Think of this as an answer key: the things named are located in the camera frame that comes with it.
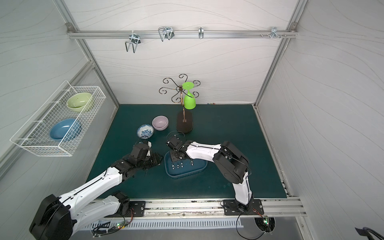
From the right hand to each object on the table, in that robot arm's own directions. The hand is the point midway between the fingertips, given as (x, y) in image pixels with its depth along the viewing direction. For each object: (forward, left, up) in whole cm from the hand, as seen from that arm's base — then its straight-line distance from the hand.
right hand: (174, 154), depth 91 cm
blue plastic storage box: (-8, -5, -1) cm, 10 cm away
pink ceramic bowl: (+24, +14, 0) cm, 28 cm away
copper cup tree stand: (+27, -3, 0) cm, 28 cm away
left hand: (-6, +6, +6) cm, 10 cm away
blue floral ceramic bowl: (+16, +23, 0) cm, 28 cm away
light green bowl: (+10, +47, +33) cm, 59 cm away
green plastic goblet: (+27, -8, +19) cm, 34 cm away
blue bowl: (-5, +44, +31) cm, 54 cm away
